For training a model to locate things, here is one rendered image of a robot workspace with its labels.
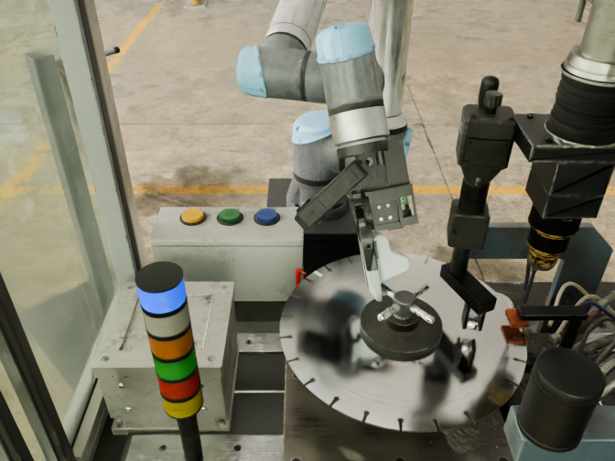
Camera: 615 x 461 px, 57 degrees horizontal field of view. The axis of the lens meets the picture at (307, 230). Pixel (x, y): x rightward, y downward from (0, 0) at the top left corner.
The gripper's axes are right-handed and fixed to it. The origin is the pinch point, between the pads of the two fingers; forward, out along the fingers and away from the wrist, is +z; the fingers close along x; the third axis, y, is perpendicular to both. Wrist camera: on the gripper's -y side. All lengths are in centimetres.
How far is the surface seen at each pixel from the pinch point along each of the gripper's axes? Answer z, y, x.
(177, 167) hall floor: -36, -79, 229
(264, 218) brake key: -11.2, -15.8, 29.2
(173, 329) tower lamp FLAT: -4.9, -21.0, -22.7
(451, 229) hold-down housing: -7.6, 10.4, -6.9
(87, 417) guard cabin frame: 11.7, -44.7, 3.8
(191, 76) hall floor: -106, -83, 345
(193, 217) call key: -13.8, -28.9, 29.1
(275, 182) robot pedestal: -18, -16, 72
